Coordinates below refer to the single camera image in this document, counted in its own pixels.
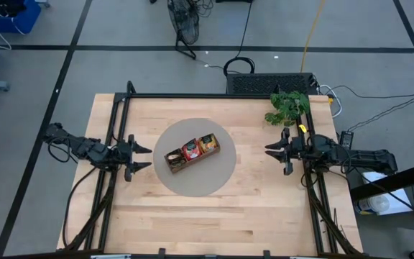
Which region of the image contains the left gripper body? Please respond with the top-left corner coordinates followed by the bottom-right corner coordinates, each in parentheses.
top-left (116, 133), bottom-right (137, 183)

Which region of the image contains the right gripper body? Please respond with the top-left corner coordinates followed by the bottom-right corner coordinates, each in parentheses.
top-left (280, 127), bottom-right (307, 176)

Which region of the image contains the red strawberry tea packet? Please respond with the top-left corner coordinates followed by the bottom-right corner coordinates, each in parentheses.
top-left (181, 138), bottom-right (203, 161)

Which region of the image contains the wooden compartment tray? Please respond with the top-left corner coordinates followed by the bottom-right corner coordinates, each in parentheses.
top-left (163, 132), bottom-right (221, 175)

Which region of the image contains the yellow mango tea packet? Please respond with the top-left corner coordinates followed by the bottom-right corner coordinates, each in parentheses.
top-left (197, 133), bottom-right (219, 154)

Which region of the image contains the green potted plant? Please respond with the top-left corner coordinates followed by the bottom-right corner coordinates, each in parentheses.
top-left (263, 90), bottom-right (311, 127)

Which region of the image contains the black power adapter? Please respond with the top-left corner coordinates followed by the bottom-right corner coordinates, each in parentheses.
top-left (339, 129), bottom-right (355, 152)

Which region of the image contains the round grey mat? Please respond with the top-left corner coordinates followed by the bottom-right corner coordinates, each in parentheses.
top-left (152, 117), bottom-right (238, 198)

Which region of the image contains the black computer tower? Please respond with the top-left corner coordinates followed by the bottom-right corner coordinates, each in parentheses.
top-left (225, 72), bottom-right (318, 96)

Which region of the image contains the white canister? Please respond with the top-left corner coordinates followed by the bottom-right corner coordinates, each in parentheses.
top-left (353, 195), bottom-right (391, 216)

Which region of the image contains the black equipment stand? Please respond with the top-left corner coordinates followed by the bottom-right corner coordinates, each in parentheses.
top-left (349, 83), bottom-right (414, 259)

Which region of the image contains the white box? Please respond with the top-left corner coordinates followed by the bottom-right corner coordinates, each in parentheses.
top-left (360, 169), bottom-right (413, 216)

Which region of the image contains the black floor fan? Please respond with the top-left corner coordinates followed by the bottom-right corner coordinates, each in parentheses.
top-left (166, 0), bottom-right (201, 60)

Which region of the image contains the large blue plastic bin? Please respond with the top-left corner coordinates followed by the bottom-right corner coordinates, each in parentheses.
top-left (0, 0), bottom-right (42, 34)

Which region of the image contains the white cable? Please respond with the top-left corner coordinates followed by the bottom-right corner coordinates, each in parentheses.
top-left (318, 84), bottom-right (343, 119)

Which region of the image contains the black looped power cable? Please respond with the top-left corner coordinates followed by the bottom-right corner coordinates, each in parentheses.
top-left (222, 0), bottom-right (257, 77)

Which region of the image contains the yellow hanging cable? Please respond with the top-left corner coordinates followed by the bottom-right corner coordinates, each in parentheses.
top-left (299, 0), bottom-right (326, 73)

